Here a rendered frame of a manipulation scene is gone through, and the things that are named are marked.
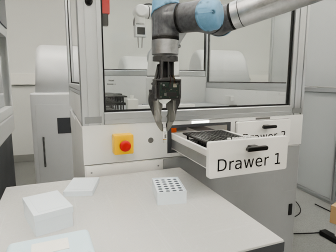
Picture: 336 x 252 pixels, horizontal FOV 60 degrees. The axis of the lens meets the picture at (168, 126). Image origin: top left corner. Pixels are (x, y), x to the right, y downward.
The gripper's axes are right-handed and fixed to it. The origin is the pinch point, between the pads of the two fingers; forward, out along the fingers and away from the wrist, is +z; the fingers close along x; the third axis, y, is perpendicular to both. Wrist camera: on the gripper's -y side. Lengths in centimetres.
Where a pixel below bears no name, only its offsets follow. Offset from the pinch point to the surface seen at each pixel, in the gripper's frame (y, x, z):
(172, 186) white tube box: 2.1, 2.2, 18.0
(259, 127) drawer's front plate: -34, 48, 7
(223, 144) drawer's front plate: 4.3, 17.0, 5.1
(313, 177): -159, 172, 80
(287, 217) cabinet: -40, 69, 54
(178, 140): -22.0, 8.9, 9.1
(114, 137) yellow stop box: -19.3, -15.0, 6.6
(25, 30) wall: -334, -129, -76
